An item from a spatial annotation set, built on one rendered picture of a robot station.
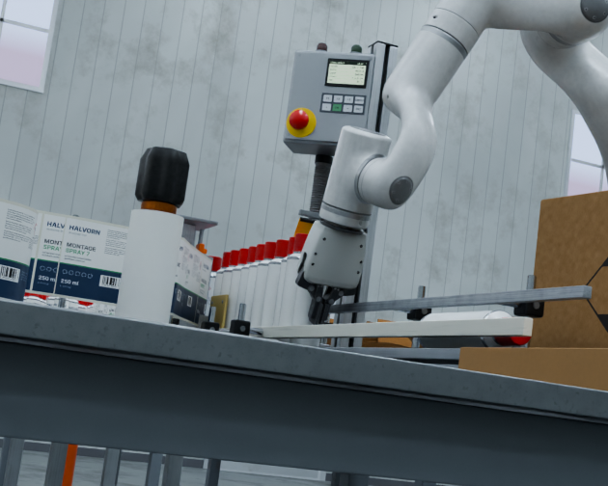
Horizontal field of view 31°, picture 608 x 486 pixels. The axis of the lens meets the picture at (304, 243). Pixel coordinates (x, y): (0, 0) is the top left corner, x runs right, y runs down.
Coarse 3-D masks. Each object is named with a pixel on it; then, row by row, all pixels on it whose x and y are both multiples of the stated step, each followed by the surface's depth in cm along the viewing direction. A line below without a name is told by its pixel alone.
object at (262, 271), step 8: (264, 248) 208; (272, 248) 206; (264, 256) 207; (272, 256) 206; (264, 264) 205; (264, 272) 205; (256, 280) 206; (264, 280) 205; (256, 288) 206; (264, 288) 204; (256, 296) 205; (256, 304) 205; (256, 312) 204; (256, 320) 204
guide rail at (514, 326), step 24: (264, 336) 192; (288, 336) 182; (312, 336) 172; (336, 336) 163; (360, 336) 155; (384, 336) 148; (408, 336) 142; (432, 336) 136; (456, 336) 131; (480, 336) 126; (504, 336) 122; (528, 336) 118
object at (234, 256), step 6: (234, 252) 226; (234, 258) 226; (234, 264) 225; (228, 270) 225; (228, 276) 224; (222, 282) 226; (228, 282) 224; (222, 288) 225; (228, 288) 224; (222, 294) 225; (228, 294) 224
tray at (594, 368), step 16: (464, 352) 111; (480, 352) 108; (496, 352) 106; (512, 352) 103; (528, 352) 101; (544, 352) 98; (560, 352) 96; (576, 352) 94; (592, 352) 92; (464, 368) 111; (480, 368) 108; (496, 368) 105; (512, 368) 103; (528, 368) 100; (544, 368) 98; (560, 368) 96; (576, 368) 94; (592, 368) 92; (576, 384) 93; (592, 384) 91
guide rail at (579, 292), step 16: (544, 288) 128; (560, 288) 125; (576, 288) 122; (352, 304) 178; (368, 304) 172; (384, 304) 167; (400, 304) 162; (416, 304) 157; (432, 304) 153; (448, 304) 149; (464, 304) 145; (480, 304) 142; (496, 304) 139
